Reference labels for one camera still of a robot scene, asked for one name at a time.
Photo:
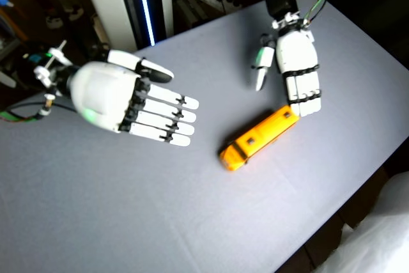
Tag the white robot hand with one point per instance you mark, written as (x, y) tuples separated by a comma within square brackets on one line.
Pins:
[(295, 52), (102, 94)]

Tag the yellow toy bus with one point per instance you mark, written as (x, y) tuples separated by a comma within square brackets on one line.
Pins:
[(255, 140)]

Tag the white column with blue light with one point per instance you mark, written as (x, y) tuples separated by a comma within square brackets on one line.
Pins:
[(128, 1)]

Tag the grey table cloth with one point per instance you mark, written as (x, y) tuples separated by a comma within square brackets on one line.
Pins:
[(128, 206)]

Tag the white fabric sheet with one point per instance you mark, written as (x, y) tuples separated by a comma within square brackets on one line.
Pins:
[(377, 241)]

